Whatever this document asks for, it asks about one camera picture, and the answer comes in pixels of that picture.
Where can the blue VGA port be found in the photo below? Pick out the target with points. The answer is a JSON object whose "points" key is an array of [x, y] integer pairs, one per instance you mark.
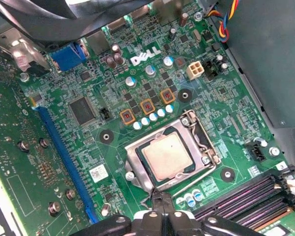
{"points": [[66, 59]]}

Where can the white four pin connector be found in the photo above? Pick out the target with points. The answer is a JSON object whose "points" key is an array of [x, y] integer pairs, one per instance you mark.
{"points": [[194, 70]]}

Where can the blue expansion slot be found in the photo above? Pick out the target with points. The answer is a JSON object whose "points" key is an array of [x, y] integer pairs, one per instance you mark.
{"points": [[64, 157]]}

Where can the CPU with silver top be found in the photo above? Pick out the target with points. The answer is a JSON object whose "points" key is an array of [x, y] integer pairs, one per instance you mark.
{"points": [[167, 157]]}

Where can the green motherboard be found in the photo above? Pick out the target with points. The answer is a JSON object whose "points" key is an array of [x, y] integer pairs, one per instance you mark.
{"points": [[211, 105]]}

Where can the white board sticker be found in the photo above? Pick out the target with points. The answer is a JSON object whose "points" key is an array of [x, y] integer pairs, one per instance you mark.
{"points": [[98, 173]]}

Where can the large black chip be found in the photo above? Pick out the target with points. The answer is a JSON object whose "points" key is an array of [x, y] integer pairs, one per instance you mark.
{"points": [[83, 110]]}

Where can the black fan header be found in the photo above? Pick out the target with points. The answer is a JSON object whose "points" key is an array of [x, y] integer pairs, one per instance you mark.
{"points": [[255, 152]]}

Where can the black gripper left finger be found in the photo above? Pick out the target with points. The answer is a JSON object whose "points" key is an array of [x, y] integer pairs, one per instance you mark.
{"points": [[157, 201]]}

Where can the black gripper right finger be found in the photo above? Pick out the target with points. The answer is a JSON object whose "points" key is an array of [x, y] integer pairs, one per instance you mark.
{"points": [[168, 201]]}

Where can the grey power supply unit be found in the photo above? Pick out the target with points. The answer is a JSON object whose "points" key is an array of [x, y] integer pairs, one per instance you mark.
{"points": [[265, 61]]}

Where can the black RAM slot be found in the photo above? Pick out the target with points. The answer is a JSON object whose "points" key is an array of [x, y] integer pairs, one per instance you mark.
{"points": [[260, 216], [260, 194], [260, 183], [260, 205]]}

